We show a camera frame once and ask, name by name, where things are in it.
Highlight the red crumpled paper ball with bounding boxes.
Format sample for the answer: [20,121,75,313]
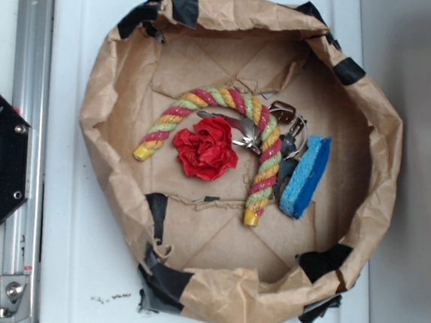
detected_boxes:
[172,117,238,181]

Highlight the brown paper bag bin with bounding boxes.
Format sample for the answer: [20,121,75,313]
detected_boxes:
[80,0,403,323]

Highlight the blue sponge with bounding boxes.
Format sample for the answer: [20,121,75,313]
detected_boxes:
[279,136,332,219]

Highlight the white plastic tray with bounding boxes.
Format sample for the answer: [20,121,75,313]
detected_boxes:
[39,0,369,323]

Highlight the multicolored twisted rope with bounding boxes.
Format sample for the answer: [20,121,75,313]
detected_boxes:
[127,79,287,230]

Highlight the aluminium rail frame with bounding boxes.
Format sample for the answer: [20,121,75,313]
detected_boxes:
[1,0,54,323]

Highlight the metal corner bracket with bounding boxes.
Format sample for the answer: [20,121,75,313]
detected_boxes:
[0,275,32,323]

